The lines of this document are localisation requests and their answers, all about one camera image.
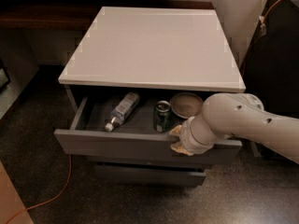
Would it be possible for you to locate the green soda can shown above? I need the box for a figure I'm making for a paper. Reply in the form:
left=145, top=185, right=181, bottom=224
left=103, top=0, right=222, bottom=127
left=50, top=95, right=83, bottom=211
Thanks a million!
left=153, top=101, right=171, bottom=133

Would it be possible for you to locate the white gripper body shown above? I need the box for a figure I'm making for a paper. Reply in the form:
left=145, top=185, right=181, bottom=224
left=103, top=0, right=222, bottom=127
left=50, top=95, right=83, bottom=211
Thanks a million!
left=179, top=116, right=217, bottom=154

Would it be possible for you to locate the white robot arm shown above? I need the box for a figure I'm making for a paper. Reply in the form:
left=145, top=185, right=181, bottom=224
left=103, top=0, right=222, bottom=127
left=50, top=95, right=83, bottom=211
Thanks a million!
left=170, top=93, right=299, bottom=163

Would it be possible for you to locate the grey bottom drawer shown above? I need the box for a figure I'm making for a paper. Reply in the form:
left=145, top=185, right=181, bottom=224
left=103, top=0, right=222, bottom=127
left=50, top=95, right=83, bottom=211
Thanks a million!
left=94, top=163, right=206, bottom=187

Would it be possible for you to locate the dark wooden shelf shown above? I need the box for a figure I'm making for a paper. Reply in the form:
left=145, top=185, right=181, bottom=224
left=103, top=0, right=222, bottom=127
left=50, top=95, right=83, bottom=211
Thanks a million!
left=0, top=0, right=214, bottom=31

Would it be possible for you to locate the grey top drawer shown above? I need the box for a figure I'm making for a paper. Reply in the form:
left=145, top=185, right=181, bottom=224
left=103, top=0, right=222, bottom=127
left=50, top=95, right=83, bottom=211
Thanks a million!
left=54, top=91, right=242, bottom=164

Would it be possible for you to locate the grey drawer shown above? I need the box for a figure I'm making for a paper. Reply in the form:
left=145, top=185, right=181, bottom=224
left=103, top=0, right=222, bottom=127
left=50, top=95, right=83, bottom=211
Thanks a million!
left=54, top=91, right=242, bottom=164
left=87, top=156, right=212, bottom=169
left=94, top=163, right=206, bottom=187

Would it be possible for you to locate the grey middle drawer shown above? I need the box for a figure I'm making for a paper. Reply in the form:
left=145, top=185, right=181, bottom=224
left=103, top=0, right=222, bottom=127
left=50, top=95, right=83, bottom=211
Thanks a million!
left=87, top=156, right=212, bottom=169

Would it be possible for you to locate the beige bowl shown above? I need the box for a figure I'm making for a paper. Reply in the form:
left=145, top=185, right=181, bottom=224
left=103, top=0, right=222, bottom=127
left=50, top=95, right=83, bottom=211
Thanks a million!
left=170, top=92, right=204, bottom=119

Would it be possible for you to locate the blue plastic bottle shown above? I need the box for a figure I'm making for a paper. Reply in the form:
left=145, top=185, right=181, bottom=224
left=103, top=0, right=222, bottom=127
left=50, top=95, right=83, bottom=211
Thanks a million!
left=105, top=91, right=140, bottom=132

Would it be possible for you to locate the orange cable at right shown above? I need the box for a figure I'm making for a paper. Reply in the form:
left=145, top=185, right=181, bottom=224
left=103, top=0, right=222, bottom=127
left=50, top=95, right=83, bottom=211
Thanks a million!
left=241, top=0, right=299, bottom=77

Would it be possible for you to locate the orange floor cable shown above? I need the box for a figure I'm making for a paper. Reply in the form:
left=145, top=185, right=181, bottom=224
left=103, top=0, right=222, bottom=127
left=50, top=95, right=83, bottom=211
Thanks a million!
left=4, top=154, right=73, bottom=224

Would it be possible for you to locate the dark cabinet at right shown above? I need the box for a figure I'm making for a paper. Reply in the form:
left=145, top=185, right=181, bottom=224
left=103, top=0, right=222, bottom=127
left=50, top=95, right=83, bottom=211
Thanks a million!
left=242, top=0, right=299, bottom=119

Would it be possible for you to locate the white cabinet top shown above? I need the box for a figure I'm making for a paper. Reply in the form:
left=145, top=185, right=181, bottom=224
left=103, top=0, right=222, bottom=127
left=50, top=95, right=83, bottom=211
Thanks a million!
left=59, top=7, right=246, bottom=92

